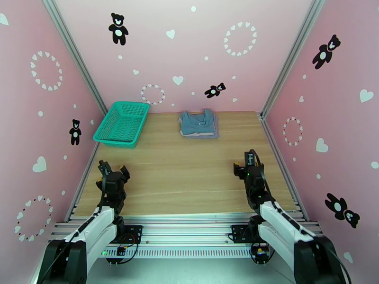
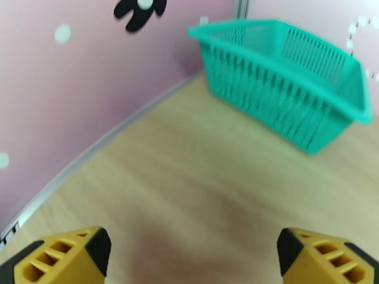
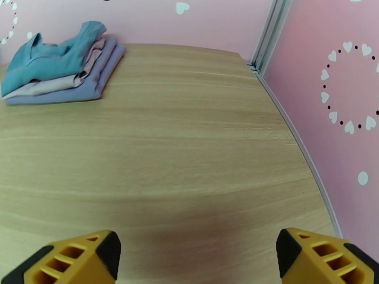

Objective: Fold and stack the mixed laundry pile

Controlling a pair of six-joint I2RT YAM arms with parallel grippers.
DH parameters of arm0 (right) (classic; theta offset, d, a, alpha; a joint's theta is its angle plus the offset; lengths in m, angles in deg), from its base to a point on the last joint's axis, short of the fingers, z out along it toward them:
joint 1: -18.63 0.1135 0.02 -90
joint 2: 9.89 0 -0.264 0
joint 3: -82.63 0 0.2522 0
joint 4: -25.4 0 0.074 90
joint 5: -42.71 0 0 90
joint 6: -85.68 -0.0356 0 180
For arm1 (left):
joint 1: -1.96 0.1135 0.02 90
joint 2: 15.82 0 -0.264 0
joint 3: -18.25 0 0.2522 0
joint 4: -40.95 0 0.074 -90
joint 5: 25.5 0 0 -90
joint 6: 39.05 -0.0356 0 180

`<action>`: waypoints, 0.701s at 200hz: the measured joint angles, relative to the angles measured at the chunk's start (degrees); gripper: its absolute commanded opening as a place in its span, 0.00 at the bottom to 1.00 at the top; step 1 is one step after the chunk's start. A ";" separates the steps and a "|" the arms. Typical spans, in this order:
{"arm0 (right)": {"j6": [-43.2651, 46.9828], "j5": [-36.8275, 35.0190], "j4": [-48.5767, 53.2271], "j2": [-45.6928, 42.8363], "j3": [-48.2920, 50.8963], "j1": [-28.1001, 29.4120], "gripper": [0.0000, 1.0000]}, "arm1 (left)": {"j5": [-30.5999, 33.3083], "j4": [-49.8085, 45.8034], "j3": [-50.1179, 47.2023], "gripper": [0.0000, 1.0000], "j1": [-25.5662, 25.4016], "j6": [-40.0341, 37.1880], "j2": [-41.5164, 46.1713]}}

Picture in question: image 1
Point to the lavender blue shirt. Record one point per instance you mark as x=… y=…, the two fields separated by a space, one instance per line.
x=216 y=135

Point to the mauve grey shirt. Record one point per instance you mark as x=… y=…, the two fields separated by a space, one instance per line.
x=198 y=134

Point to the blue ribbed shirt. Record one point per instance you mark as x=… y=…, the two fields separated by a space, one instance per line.
x=195 y=122

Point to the teal plastic laundry basket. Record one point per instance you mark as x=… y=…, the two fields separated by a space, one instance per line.
x=121 y=126

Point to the small black circuit board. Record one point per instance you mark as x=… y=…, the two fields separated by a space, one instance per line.
x=120 y=251

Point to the circuit board with yellow connector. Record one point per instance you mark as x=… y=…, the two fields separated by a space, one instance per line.
x=260 y=253

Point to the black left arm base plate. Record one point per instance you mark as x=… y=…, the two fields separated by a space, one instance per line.
x=134 y=233

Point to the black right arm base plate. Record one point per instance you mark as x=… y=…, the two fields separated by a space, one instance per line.
x=238 y=233

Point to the aluminium front rail frame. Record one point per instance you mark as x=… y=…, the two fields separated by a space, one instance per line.
x=189 y=230

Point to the aluminium corner post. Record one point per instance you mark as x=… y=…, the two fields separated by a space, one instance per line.
x=74 y=55
x=293 y=55

